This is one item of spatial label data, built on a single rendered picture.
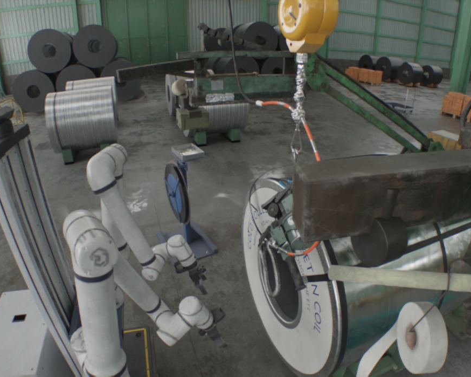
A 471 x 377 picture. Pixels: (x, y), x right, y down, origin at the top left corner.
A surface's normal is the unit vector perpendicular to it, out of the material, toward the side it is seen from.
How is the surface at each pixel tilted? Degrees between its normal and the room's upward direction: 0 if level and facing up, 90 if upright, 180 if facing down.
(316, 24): 115
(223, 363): 0
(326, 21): 110
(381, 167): 3
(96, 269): 89
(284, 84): 90
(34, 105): 90
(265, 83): 90
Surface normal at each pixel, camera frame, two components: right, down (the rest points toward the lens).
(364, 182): 0.10, 0.44
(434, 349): -0.07, -0.16
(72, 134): 0.33, 0.58
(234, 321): 0.00, -0.90
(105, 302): 0.74, 0.32
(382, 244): -0.94, 0.15
